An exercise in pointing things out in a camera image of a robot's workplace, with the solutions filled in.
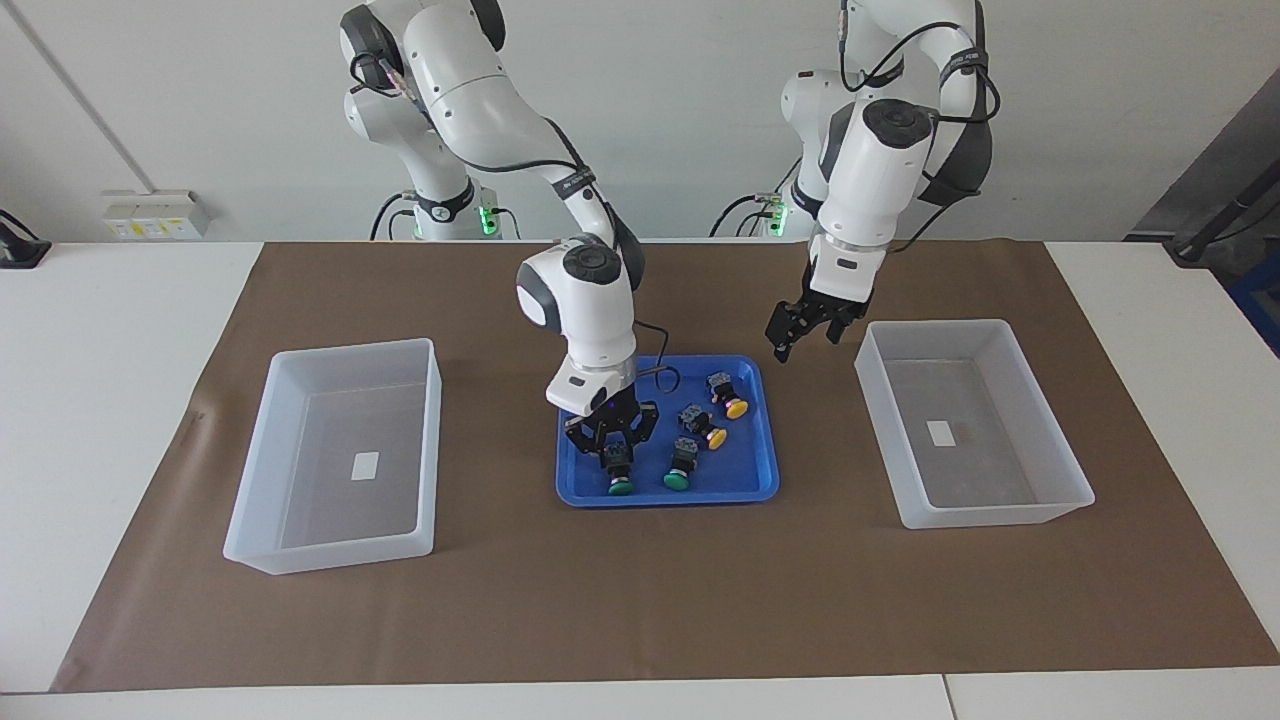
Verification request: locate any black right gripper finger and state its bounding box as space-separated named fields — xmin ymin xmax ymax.
xmin=622 ymin=400 xmax=661 ymax=451
xmin=565 ymin=418 xmax=606 ymax=463

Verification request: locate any yellow push button switch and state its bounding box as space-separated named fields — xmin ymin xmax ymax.
xmin=707 ymin=372 xmax=750 ymax=421
xmin=678 ymin=403 xmax=729 ymax=451

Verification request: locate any green push button switch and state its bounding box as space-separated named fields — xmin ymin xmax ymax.
xmin=663 ymin=437 xmax=701 ymax=492
xmin=600 ymin=443 xmax=638 ymax=497

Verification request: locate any blue plastic tray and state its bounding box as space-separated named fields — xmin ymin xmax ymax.
xmin=555 ymin=354 xmax=781 ymax=509

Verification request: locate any brown table mat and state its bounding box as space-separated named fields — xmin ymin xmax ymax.
xmin=50 ymin=238 xmax=1280 ymax=694

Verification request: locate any translucent white plastic box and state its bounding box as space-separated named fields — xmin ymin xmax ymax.
xmin=853 ymin=319 xmax=1096 ymax=530
xmin=222 ymin=338 xmax=443 ymax=576

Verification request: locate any black stand with pole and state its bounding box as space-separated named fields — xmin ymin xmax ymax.
xmin=1165 ymin=160 xmax=1280 ymax=266

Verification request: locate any dark grey partition panel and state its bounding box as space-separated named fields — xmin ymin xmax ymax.
xmin=1128 ymin=68 xmax=1280 ymax=241

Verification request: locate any black desk object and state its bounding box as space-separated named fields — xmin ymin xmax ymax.
xmin=0 ymin=208 xmax=53 ymax=269

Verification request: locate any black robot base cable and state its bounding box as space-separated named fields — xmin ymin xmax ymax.
xmin=708 ymin=190 xmax=791 ymax=238
xmin=368 ymin=193 xmax=421 ymax=241

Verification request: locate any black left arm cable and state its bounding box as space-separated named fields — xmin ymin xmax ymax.
xmin=838 ymin=0 xmax=1001 ymax=253

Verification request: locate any blue metal frame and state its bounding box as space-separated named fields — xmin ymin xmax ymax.
xmin=1228 ymin=255 xmax=1280 ymax=356

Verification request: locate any white wall outlet box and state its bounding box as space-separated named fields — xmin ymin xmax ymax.
xmin=100 ymin=190 xmax=213 ymax=241

